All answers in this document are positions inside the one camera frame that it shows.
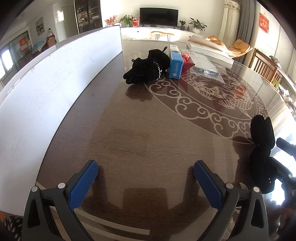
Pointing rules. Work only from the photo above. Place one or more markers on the grey item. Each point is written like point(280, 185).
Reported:
point(203, 63)

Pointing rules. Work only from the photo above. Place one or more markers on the flat white box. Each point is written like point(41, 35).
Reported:
point(208, 49)

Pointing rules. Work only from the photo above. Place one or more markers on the red decorative box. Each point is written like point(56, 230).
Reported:
point(135, 22)

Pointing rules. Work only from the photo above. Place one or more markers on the framed painting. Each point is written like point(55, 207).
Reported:
point(39, 26)

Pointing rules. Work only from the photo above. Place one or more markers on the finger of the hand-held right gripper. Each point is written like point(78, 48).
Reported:
point(283, 172)
point(286, 148)

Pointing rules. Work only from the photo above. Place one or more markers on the small potted plant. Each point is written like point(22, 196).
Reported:
point(182, 25)

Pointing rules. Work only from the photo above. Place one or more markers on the wooden chair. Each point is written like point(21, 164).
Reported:
point(263, 64)

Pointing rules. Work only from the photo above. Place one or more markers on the grey curtain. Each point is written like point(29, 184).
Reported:
point(246, 23)

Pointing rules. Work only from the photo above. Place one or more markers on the orange lounge chair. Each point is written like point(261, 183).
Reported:
point(240, 45)

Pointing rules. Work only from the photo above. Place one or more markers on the covered standing air conditioner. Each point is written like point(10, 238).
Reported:
point(229, 23)

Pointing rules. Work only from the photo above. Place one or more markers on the dark glass cabinet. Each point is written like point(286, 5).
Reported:
point(89, 17)

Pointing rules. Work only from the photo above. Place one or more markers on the red door poster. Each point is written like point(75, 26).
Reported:
point(24, 44)

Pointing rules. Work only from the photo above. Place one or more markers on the cluttered side table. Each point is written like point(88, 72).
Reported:
point(285, 88)

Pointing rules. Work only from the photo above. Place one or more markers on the small white cardboard box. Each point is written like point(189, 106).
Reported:
point(174, 48)

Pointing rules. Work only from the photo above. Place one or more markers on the black velvet gloves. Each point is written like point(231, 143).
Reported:
point(148, 67)
point(262, 139)

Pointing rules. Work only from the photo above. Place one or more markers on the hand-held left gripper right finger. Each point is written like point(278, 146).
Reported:
point(208, 185)

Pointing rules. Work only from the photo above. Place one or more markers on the blue cloth covered table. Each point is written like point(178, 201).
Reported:
point(38, 47)

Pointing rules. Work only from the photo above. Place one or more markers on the red wall hanging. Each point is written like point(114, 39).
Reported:
point(264, 22)

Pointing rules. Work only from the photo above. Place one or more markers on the red packet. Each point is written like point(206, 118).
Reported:
point(186, 59)

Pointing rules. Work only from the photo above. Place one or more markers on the blue cardboard box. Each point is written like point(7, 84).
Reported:
point(175, 66)

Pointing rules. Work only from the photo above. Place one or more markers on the white television cabinet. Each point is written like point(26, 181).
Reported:
point(143, 33)

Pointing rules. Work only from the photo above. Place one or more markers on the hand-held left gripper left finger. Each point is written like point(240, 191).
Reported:
point(82, 185)

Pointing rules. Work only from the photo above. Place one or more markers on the dark patterned cloth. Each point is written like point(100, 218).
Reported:
point(10, 227)

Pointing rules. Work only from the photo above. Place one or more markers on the bushy green potted plant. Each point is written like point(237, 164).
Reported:
point(126, 20)

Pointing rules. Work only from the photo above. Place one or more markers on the red flower arrangement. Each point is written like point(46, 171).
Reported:
point(111, 20)

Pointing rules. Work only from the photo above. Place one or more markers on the black television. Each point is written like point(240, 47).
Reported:
point(159, 16)

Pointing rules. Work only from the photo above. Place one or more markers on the large potted plant white pot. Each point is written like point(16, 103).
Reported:
point(197, 26)

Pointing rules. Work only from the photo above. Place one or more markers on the white foam board wall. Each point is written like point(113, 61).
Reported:
point(46, 92)

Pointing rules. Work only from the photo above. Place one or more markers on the wooden stool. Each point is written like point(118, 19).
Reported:
point(161, 33)

